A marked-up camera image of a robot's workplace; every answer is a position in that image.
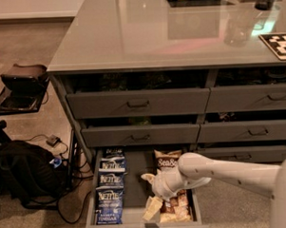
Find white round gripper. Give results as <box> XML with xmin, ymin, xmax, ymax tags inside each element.
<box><xmin>141</xmin><ymin>168</ymin><xmax>212</xmax><ymax>221</ymax></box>

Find blue kettle chip bag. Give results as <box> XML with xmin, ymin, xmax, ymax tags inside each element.
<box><xmin>98</xmin><ymin>169</ymin><xmax>124</xmax><ymax>187</ymax></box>
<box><xmin>104</xmin><ymin>147</ymin><xmax>124</xmax><ymax>159</ymax></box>
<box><xmin>95</xmin><ymin>186</ymin><xmax>124</xmax><ymax>225</ymax></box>
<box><xmin>100</xmin><ymin>158</ymin><xmax>126</xmax><ymax>170</ymax></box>

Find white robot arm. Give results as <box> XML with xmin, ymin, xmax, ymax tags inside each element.
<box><xmin>141</xmin><ymin>153</ymin><xmax>286</xmax><ymax>228</ymax></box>

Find front brown Sea Salt bag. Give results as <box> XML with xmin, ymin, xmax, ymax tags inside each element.
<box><xmin>160</xmin><ymin>190</ymin><xmax>191</xmax><ymax>222</ymax></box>

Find brown sea salt bag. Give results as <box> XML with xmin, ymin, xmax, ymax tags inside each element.
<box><xmin>154</xmin><ymin>150</ymin><xmax>181</xmax><ymax>173</ymax></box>
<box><xmin>160</xmin><ymin>190</ymin><xmax>191</xmax><ymax>222</ymax></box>

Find open bottom left drawer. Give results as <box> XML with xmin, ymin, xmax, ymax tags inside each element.
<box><xmin>86</xmin><ymin>146</ymin><xmax>210</xmax><ymax>228</ymax></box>

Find rear brown Sea Salt bag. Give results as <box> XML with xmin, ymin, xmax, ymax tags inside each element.
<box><xmin>154</xmin><ymin>150</ymin><xmax>181</xmax><ymax>173</ymax></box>

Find middle left grey drawer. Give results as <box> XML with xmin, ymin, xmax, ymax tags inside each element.
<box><xmin>81</xmin><ymin>123</ymin><xmax>200</xmax><ymax>147</ymax></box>

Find middle right grey drawer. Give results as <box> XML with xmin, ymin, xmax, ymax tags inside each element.
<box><xmin>198</xmin><ymin>120</ymin><xmax>286</xmax><ymax>143</ymax></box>

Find top left grey drawer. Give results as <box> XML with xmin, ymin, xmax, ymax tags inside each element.
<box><xmin>67</xmin><ymin>88</ymin><xmax>210</xmax><ymax>119</ymax></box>

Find grey counter cabinet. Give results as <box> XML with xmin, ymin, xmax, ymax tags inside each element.
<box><xmin>48</xmin><ymin>0</ymin><xmax>286</xmax><ymax>163</ymax></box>

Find top right grey drawer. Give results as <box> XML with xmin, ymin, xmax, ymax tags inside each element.
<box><xmin>205</xmin><ymin>84</ymin><xmax>286</xmax><ymax>113</ymax></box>

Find blue small object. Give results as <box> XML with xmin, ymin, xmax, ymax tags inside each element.
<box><xmin>49</xmin><ymin>158</ymin><xmax>63</xmax><ymax>168</ymax></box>

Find black power adapter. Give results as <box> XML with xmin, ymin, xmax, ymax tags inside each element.
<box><xmin>47</xmin><ymin>135</ymin><xmax>61</xmax><ymax>146</ymax></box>

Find black backpack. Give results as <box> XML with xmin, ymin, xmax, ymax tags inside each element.
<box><xmin>0</xmin><ymin>141</ymin><xmax>64</xmax><ymax>208</ymax></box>

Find black office chair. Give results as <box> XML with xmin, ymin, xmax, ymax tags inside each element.
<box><xmin>0</xmin><ymin>64</ymin><xmax>49</xmax><ymax>116</ymax></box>

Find checkered marker board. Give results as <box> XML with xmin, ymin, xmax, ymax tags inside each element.
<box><xmin>258</xmin><ymin>32</ymin><xmax>286</xmax><ymax>61</ymax></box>

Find black floor cables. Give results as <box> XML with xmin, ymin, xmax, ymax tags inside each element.
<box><xmin>19</xmin><ymin>130</ymin><xmax>94</xmax><ymax>227</ymax></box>

